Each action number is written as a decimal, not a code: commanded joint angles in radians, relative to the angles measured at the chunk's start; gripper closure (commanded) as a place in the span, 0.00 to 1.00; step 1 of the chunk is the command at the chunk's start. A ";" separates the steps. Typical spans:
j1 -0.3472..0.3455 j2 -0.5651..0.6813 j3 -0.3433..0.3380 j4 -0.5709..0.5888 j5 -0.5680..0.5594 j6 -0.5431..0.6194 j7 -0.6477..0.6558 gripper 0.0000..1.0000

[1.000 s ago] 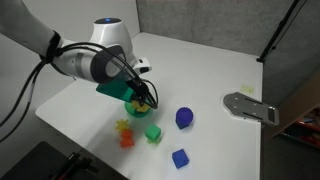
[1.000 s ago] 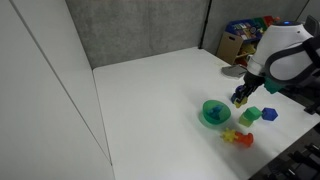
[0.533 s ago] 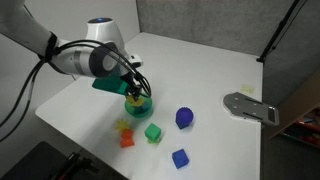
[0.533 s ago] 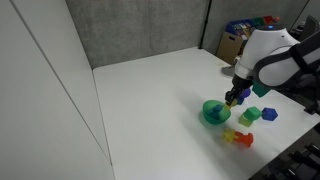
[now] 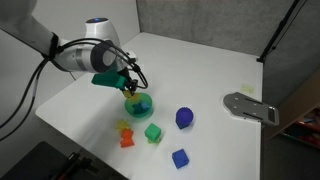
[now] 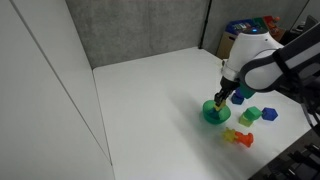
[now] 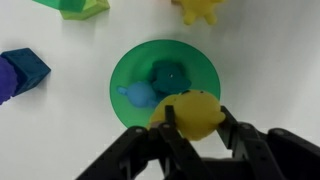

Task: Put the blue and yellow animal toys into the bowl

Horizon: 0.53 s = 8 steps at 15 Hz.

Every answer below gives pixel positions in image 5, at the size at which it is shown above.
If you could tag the green translucent plastic bowl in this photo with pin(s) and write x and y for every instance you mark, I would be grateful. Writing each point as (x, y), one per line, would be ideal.
(130, 108)

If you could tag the green cube block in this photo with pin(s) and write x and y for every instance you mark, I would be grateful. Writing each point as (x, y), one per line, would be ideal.
(152, 131)

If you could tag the yellow sticky note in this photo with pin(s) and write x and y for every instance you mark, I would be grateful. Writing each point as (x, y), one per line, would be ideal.
(247, 89)

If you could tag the yellow animal toy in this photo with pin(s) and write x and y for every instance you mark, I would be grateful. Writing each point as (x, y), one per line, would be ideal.
(133, 97)

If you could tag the blue square block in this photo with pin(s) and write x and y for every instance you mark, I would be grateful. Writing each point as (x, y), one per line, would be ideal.
(180, 158)

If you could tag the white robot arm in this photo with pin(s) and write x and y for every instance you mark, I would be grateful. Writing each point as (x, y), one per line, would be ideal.
(80, 56)

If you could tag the black side table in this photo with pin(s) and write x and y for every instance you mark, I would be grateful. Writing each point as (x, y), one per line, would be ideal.
(33, 165)

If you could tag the grey metal mounting plate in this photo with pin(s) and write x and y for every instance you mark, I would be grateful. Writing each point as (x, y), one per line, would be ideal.
(246, 108)

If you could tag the wooden toy shelf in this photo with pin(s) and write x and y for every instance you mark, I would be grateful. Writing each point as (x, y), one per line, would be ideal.
(293, 110)

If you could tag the blue animal toy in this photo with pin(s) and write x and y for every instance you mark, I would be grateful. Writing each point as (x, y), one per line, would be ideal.
(144, 106)

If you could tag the red toy bin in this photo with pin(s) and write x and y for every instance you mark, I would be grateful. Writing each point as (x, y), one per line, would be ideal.
(303, 131)

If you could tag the black stand pole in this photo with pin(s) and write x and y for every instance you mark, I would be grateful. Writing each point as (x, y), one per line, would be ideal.
(278, 30)

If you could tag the teal wrist camera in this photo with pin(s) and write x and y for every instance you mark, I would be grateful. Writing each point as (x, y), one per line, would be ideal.
(108, 80)

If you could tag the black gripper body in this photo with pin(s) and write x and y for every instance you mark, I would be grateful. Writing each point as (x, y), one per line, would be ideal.
(124, 74)

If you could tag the yellow spiky toy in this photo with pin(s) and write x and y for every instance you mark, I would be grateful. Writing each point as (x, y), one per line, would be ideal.
(122, 125)

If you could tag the black clamp tool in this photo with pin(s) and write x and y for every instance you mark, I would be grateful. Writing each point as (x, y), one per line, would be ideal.
(75, 163)

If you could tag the orange animal toy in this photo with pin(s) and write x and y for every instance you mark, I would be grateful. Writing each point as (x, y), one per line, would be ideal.
(127, 138)

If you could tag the small teal toy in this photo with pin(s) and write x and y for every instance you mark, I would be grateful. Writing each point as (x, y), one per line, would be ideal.
(136, 109)

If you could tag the purple spiky ball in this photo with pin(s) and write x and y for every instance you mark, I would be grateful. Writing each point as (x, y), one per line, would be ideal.
(184, 115)

